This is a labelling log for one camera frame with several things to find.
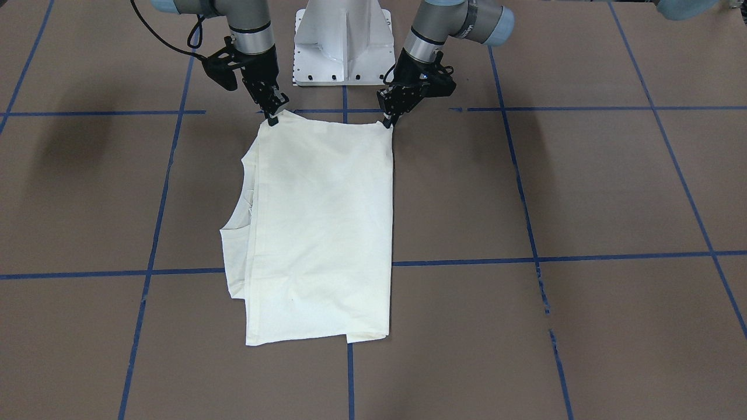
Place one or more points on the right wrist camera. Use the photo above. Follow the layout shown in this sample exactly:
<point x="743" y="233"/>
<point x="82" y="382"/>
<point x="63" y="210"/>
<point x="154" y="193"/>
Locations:
<point x="219" y="68"/>

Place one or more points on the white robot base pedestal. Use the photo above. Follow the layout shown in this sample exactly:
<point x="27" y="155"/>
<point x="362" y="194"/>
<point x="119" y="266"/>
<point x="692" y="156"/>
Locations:
<point x="342" y="43"/>

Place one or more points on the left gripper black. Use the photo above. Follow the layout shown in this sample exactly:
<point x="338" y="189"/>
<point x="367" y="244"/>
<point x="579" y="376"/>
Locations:
<point x="409" y="72"/>

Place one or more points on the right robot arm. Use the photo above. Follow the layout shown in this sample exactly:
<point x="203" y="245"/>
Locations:
<point x="249" y="48"/>

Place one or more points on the cream long-sleeve cat shirt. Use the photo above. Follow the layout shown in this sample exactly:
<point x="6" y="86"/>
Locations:
<point x="308" y="247"/>

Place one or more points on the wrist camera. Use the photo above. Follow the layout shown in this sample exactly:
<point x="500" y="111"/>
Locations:
<point x="438" y="82"/>
<point x="219" y="68"/>

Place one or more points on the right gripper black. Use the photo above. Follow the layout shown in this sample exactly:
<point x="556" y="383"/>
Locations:
<point x="261" y="66"/>

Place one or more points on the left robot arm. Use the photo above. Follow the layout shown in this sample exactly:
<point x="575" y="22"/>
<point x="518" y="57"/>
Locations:
<point x="491" y="24"/>

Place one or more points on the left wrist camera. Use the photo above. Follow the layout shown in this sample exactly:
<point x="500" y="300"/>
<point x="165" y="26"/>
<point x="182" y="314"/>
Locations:
<point x="438" y="82"/>

